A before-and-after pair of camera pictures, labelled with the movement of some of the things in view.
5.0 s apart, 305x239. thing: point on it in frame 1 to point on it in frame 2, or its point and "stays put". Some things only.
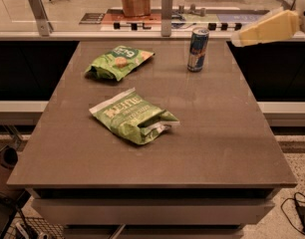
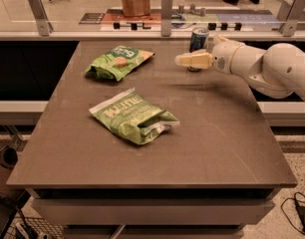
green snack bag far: x=118 y=63 stays put
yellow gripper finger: x=282 y=25 to x=199 y=59
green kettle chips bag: x=135 y=116 stays put
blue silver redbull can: x=197 y=49 stays put
